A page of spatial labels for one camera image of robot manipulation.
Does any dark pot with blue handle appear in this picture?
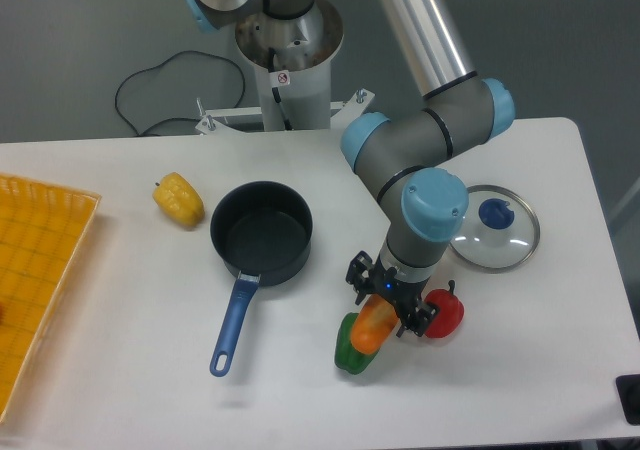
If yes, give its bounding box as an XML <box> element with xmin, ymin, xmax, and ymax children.
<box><xmin>210</xmin><ymin>181</ymin><xmax>313</xmax><ymax>377</ymax></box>

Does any yellow bell pepper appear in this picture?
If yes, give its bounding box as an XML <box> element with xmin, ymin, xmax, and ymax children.
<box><xmin>152</xmin><ymin>172</ymin><xmax>205</xmax><ymax>228</ymax></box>

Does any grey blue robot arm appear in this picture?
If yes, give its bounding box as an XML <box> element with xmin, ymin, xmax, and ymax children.
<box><xmin>185</xmin><ymin>0</ymin><xmax>515</xmax><ymax>335</ymax></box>

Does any red bell pepper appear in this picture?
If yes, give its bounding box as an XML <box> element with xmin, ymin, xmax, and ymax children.
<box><xmin>424</xmin><ymin>280</ymin><xmax>464</xmax><ymax>339</ymax></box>

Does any black object at table edge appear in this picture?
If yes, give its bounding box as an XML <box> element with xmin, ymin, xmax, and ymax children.
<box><xmin>615</xmin><ymin>374</ymin><xmax>640</xmax><ymax>426</ymax></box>

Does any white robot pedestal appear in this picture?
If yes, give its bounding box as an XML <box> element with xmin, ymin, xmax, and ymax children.
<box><xmin>194</xmin><ymin>0</ymin><xmax>377</xmax><ymax>135</ymax></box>

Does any green bell pepper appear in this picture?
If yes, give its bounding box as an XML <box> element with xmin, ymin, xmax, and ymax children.
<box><xmin>334</xmin><ymin>312</ymin><xmax>379</xmax><ymax>375</ymax></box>

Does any black cable on floor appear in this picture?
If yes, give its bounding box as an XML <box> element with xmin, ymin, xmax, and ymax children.
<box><xmin>114</xmin><ymin>50</ymin><xmax>247</xmax><ymax>137</ymax></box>

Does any glass lid with blue knob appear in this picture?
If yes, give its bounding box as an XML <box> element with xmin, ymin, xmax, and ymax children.
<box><xmin>450</xmin><ymin>184</ymin><xmax>541</xmax><ymax>273</ymax></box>

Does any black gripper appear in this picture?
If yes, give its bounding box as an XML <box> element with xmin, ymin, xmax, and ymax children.
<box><xmin>346</xmin><ymin>251</ymin><xmax>440</xmax><ymax>338</ymax></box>

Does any long orange bread loaf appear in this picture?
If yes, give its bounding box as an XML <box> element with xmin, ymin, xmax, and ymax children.
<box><xmin>350</xmin><ymin>295</ymin><xmax>398</xmax><ymax>355</ymax></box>

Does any yellow woven basket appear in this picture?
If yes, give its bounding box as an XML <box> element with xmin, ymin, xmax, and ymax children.
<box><xmin>1</xmin><ymin>173</ymin><xmax>101</xmax><ymax>420</ymax></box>

